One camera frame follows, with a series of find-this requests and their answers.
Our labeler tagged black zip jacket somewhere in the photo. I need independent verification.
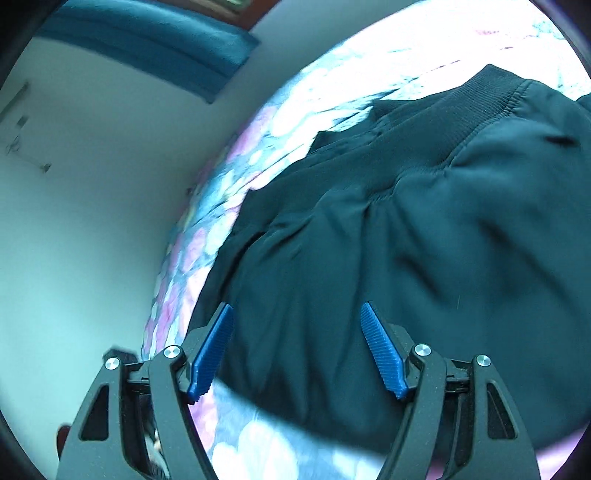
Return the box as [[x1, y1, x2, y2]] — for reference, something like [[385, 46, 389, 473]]
[[187, 65, 591, 455]]

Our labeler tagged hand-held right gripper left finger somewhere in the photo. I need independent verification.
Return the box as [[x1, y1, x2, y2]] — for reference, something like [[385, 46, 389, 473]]
[[55, 302, 235, 480]]

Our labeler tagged wooden framed window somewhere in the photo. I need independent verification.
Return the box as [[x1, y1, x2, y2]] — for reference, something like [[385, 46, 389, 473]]
[[217, 0, 296, 32]]

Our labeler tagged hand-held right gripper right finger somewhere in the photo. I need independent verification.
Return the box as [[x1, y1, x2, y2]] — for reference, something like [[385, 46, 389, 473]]
[[360, 301, 542, 480]]

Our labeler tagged blue curtain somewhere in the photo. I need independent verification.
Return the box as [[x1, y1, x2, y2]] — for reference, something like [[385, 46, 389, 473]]
[[36, 0, 262, 104]]

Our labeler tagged floral bed sheet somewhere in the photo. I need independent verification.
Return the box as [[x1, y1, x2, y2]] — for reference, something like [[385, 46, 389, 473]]
[[141, 0, 591, 480]]

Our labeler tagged wall cable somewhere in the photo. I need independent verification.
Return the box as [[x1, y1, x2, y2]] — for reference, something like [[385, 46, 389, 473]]
[[0, 80, 52, 175]]

